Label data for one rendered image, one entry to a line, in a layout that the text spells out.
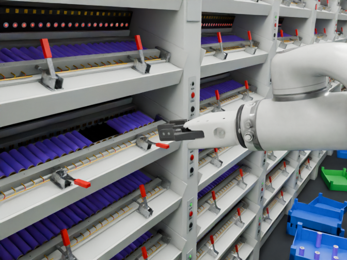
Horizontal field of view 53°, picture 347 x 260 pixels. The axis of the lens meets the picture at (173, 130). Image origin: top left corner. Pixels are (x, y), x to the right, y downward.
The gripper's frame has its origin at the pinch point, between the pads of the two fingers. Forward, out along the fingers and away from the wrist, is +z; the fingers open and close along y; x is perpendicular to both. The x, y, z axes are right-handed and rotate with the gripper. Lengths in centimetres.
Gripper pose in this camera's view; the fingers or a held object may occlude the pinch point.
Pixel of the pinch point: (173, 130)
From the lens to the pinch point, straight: 68.0
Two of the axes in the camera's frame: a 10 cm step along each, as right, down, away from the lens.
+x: -1.7, -9.7, -1.7
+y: 5.6, -2.4, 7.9
